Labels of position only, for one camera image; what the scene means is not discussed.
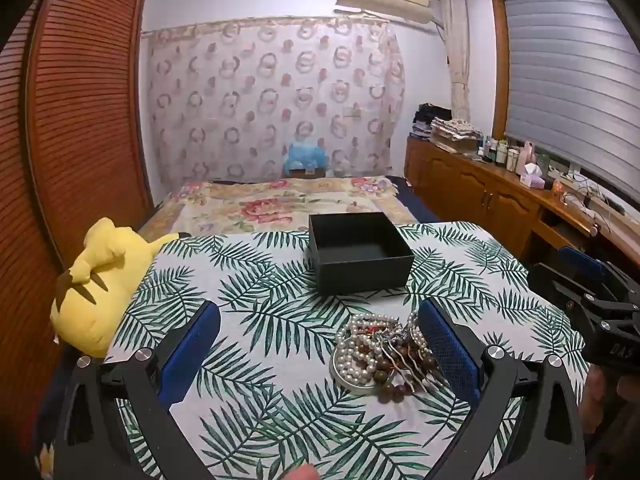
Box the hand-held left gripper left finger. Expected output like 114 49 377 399
54 301 222 480

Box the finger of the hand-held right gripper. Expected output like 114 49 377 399
527 262 618 333
557 246 623 291

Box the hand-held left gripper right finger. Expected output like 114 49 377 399
417 298 587 480

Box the silver metal ornament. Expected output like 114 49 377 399
382 327 448 392

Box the brown wooden bead bracelet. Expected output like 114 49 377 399
350 340 436 405

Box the white pearl necklace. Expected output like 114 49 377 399
332 311 418 388

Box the black box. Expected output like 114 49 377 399
307 211 415 297

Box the person's right hand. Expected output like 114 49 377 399
581 366 640 461

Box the pink tissue box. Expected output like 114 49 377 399
518 162 546 189

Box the yellow plush toy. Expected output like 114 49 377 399
50 217 179 359

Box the pink bottle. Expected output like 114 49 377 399
517 141 537 173

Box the wooden sideboard cabinet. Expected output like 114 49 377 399
404 135 628 273

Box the row of cosmetic bottles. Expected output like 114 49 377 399
477 135 523 172

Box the floral bed blanket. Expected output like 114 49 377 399
137 176 419 237

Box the patterned folded fabric stack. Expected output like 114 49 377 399
429 117 484 155

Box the grey window blind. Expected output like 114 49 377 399
500 0 640 203

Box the dark folded clothes stack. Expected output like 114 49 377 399
411 103 455 142

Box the blue plush toy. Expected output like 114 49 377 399
281 141 329 174

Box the beige tied drape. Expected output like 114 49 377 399
439 0 477 133

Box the wooden louvered wardrobe door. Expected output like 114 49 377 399
0 0 155 441

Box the power strip with cables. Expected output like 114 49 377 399
555 171 623 216

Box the ring pattern curtain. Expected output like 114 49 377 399
142 16 407 196

